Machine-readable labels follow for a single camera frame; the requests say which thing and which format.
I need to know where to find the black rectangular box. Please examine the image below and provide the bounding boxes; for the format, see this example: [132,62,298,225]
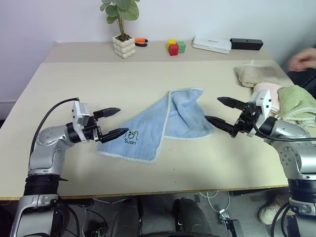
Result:
[229,38,264,51]

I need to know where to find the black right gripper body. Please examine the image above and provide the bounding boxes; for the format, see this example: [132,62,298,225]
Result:
[235,102,262,134]

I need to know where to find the bystander bare hand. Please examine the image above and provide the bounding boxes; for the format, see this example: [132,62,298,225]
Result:
[287,47,316,73]

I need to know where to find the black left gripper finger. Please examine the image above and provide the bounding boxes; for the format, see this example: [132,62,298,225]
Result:
[93,107,121,120]
[99,127,129,144]

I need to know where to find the green folded towel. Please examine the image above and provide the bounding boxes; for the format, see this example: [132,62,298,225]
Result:
[277,84,316,129]

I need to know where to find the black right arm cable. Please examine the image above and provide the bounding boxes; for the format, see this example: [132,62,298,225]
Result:
[252,122,316,143]

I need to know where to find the dark rounded shape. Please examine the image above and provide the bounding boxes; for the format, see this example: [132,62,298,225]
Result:
[115,197,144,237]
[172,197,212,233]

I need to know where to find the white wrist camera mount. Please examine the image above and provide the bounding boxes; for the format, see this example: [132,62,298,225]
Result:
[247,89,273,138]
[71,101,91,143]

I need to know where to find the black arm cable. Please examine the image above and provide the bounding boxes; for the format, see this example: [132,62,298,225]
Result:
[30,97,81,160]
[252,122,316,143]

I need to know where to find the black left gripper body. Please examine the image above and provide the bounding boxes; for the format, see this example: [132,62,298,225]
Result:
[82,115,103,143]

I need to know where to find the pink folded towel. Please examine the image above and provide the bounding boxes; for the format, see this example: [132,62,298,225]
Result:
[251,82,285,118]

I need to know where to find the white sneaker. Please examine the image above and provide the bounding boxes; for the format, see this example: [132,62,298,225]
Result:
[257,194,290,226]

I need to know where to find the white bubble plant pot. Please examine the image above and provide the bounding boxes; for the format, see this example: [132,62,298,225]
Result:
[112,34,137,60]

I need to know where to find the red wooden cube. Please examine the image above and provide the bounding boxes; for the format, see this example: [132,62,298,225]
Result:
[168,44,180,57]

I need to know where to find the metal clamp bracket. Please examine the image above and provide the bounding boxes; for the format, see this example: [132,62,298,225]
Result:
[217,208,242,237]

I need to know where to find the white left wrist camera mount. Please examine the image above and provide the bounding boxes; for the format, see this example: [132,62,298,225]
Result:
[71,101,91,143]

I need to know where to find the bystander dark clothing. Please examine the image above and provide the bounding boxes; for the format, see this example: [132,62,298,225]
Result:
[287,69,316,100]

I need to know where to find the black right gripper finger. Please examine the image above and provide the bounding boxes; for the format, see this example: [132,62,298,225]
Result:
[204,115,239,138]
[217,96,248,111]

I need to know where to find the white cable under table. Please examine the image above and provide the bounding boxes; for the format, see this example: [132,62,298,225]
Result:
[199,189,231,213]

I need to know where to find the beige folded towel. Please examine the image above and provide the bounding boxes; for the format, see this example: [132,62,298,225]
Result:
[234,59,295,88]

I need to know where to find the green artificial plant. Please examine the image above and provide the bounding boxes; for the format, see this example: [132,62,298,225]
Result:
[99,0,140,40]

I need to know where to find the white flat box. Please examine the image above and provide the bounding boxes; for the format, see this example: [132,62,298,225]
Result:
[192,35,233,54]

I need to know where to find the orange black pliers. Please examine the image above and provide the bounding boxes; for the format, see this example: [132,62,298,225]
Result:
[134,37,150,48]

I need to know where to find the light blue swan towel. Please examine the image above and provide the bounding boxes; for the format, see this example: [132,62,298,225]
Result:
[96,87,216,164]

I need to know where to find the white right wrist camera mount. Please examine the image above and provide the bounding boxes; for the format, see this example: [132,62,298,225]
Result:
[247,89,273,138]

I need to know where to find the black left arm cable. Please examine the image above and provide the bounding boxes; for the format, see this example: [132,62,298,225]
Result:
[30,97,81,160]

